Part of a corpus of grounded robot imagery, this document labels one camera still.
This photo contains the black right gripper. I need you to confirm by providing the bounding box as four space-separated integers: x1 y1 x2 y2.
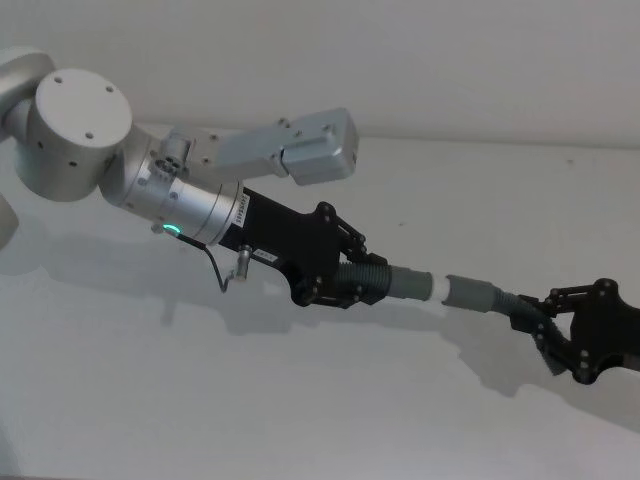
509 278 640 387

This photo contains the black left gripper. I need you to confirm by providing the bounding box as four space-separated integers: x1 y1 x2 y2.
219 185 390 308

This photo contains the grey corrugated hose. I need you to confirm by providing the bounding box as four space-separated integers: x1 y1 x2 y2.
446 273 564 377
338 262 434 302

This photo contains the white plastic tube connector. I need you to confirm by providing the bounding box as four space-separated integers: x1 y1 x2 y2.
427 272 452 306

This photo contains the white table cloth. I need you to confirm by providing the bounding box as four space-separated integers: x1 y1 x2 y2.
0 119 640 480

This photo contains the thin dark cable silver plug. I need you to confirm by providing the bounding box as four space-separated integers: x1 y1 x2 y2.
177 232 251 294

